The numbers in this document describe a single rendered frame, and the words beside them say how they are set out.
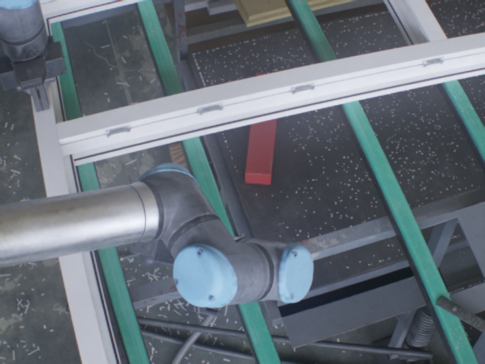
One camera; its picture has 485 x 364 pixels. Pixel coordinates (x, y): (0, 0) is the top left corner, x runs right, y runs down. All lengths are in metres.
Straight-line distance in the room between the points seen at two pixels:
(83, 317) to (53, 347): 1.02
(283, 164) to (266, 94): 0.34
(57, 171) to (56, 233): 0.49
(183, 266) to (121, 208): 0.12
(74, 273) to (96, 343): 0.14
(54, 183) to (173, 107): 0.28
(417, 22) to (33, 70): 0.85
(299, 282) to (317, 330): 0.56
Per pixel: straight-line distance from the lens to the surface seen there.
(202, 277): 1.22
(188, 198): 1.29
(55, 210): 1.19
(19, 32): 1.54
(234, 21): 2.31
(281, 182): 2.02
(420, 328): 2.05
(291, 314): 1.90
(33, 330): 2.56
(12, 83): 1.66
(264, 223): 1.96
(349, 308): 1.91
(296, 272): 1.32
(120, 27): 3.18
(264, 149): 2.02
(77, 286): 1.53
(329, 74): 1.77
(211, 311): 1.42
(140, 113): 1.71
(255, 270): 1.26
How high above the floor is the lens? 2.28
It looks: 57 degrees down
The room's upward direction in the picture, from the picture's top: straight up
